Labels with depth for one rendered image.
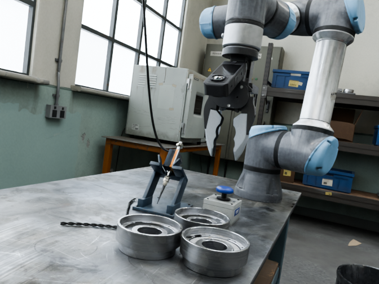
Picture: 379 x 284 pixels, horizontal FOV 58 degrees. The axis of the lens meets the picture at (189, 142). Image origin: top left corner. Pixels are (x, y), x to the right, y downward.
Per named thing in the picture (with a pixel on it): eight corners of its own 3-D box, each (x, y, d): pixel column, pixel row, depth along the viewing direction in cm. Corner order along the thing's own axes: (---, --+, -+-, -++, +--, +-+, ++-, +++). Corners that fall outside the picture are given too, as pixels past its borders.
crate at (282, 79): (317, 96, 413) (320, 78, 411) (317, 92, 377) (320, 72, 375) (273, 92, 430) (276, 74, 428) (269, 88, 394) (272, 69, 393)
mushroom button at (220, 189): (228, 211, 75) (231, 189, 75) (211, 207, 77) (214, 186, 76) (232, 208, 79) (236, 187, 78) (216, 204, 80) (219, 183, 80)
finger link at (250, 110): (256, 134, 65) (255, 88, 65) (255, 134, 63) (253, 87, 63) (232, 135, 66) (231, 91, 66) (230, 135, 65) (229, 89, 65)
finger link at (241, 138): (255, 159, 69) (253, 113, 69) (249, 160, 64) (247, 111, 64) (240, 159, 70) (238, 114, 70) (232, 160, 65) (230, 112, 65)
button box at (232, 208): (231, 226, 73) (234, 203, 73) (201, 218, 76) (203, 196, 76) (240, 217, 81) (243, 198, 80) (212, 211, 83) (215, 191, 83)
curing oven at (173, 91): (185, 147, 281) (196, 69, 276) (124, 137, 304) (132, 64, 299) (210, 146, 338) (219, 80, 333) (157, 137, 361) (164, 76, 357)
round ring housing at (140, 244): (192, 257, 54) (195, 232, 53) (130, 266, 48) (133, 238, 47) (160, 234, 62) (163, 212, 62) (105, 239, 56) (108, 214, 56)
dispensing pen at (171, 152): (148, 198, 75) (173, 136, 83) (154, 205, 78) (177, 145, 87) (157, 200, 74) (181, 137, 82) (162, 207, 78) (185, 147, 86)
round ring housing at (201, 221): (204, 225, 71) (207, 205, 71) (238, 243, 63) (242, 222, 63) (161, 229, 65) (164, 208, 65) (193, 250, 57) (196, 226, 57)
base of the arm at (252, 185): (240, 188, 118) (244, 160, 118) (284, 198, 113) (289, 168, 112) (228, 195, 105) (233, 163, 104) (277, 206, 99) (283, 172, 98)
